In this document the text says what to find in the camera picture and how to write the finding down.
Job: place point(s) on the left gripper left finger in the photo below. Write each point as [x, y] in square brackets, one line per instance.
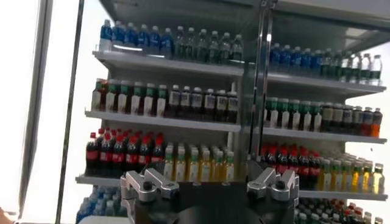
[146, 190]

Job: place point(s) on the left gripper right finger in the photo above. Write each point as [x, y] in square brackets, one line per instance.
[280, 190]

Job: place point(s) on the red cap cola bottle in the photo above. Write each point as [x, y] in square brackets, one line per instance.
[91, 155]
[144, 158]
[303, 170]
[281, 161]
[132, 158]
[118, 157]
[292, 165]
[262, 158]
[105, 156]
[158, 158]
[271, 159]

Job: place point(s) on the yellow juice bottle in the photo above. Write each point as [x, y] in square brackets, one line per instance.
[335, 179]
[217, 169]
[229, 170]
[180, 167]
[325, 178]
[193, 168]
[205, 168]
[377, 182]
[356, 180]
[367, 181]
[168, 165]
[345, 179]

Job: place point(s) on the grey metal shelf unit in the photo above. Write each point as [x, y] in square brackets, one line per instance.
[320, 135]
[158, 121]

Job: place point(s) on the dark bottle beige label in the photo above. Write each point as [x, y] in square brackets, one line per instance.
[327, 117]
[337, 118]

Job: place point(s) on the dark bottle grey label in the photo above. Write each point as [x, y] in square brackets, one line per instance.
[221, 105]
[196, 102]
[185, 101]
[209, 104]
[174, 100]
[232, 106]

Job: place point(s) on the black slanted pole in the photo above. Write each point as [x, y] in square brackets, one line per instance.
[70, 106]

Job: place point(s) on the red drink bottle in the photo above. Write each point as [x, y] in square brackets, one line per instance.
[377, 123]

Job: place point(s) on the green tinted water bottle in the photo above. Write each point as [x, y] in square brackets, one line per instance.
[355, 68]
[214, 48]
[202, 47]
[326, 64]
[179, 44]
[237, 51]
[336, 66]
[225, 50]
[190, 45]
[365, 70]
[376, 71]
[345, 67]

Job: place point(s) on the grey slanted beam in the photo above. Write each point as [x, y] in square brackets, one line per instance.
[36, 106]

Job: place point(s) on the open cardboard box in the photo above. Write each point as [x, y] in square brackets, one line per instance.
[4, 217]

